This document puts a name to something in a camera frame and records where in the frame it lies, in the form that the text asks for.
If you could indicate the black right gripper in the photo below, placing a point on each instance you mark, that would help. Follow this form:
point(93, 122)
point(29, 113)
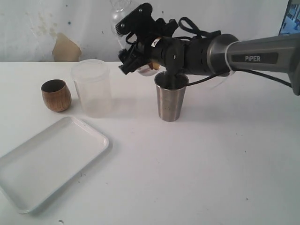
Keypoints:
point(182, 48)

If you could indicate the clear plastic shaker body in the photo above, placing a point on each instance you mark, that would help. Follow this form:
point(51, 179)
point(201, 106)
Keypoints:
point(120, 10)

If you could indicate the stainless steel cup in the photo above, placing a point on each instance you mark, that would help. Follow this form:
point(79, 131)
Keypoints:
point(170, 95)

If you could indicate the brown wooden cup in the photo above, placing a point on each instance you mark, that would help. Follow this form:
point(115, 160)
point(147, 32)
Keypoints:
point(56, 95)

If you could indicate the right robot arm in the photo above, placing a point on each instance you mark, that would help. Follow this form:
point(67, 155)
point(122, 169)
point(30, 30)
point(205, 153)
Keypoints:
point(274, 54)

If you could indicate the gold foil coin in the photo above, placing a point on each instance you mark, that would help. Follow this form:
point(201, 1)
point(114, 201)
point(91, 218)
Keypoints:
point(154, 65)

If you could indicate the translucent plastic container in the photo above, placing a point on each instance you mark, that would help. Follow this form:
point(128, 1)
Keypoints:
point(92, 83)

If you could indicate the white zip tie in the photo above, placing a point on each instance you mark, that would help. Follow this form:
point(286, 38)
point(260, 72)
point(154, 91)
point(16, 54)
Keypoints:
point(220, 65)

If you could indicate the white rectangular tray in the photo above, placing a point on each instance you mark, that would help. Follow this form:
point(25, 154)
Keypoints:
point(37, 169)

